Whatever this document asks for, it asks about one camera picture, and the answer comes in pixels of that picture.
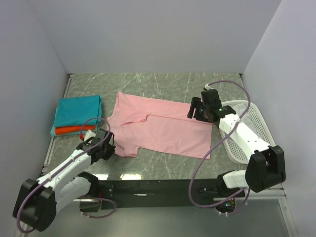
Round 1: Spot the pink t-shirt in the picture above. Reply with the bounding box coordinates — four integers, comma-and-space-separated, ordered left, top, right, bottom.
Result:
108, 91, 212, 158

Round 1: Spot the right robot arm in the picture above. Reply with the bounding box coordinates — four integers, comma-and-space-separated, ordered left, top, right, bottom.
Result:
187, 88, 286, 197

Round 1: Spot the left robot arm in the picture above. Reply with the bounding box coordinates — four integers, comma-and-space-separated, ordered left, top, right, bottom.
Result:
12, 129, 115, 233

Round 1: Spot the orange folded t-shirt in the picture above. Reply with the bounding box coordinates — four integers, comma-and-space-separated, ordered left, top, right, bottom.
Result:
53, 125, 96, 136

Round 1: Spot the white t-shirt in basket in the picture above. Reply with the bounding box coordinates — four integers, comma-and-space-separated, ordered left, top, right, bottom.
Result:
233, 104, 251, 125

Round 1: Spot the teal folded t-shirt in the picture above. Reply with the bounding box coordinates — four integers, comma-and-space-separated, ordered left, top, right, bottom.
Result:
50, 95, 102, 137

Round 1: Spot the white plastic basket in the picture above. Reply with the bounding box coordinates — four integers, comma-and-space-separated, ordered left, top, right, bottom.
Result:
219, 100, 275, 164

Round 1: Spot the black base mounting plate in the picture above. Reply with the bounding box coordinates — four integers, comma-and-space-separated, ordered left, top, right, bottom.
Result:
79, 179, 246, 214

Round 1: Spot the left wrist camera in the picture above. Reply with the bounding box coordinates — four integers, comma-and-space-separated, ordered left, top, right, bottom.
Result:
79, 130, 96, 141

